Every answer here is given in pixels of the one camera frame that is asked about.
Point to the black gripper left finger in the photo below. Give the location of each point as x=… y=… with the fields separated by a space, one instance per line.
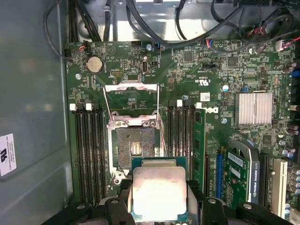
x=112 y=211

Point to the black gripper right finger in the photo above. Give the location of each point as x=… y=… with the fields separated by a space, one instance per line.
x=213 y=211

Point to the silver CPU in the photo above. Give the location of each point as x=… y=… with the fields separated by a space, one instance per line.
x=159 y=187

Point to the metal socket cover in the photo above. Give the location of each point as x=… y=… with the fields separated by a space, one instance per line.
x=131 y=88

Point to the black expansion slot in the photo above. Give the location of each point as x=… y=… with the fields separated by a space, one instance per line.
x=264 y=180
x=207 y=175

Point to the blue expansion slot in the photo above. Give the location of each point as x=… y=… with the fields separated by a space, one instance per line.
x=219 y=175

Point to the CPU socket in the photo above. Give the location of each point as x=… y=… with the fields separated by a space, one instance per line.
x=124 y=145

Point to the white expansion slot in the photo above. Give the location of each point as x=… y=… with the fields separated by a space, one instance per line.
x=280 y=187

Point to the black graphics card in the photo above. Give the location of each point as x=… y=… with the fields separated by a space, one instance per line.
x=236 y=178

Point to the green RAM stick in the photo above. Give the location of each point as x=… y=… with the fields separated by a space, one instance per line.
x=199 y=140

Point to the silver chipset heatsink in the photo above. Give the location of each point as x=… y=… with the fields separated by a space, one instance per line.
x=254 y=109

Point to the white label sticker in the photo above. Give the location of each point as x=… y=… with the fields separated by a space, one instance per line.
x=8 y=154

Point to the green motherboard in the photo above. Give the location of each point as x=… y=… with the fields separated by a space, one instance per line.
x=187 y=70

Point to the black PC case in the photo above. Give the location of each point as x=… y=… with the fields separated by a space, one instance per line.
x=30 y=93

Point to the round coin battery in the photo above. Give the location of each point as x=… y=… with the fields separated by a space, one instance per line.
x=95 y=65

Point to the silver internal USB port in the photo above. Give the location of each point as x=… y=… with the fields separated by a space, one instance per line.
x=145 y=67

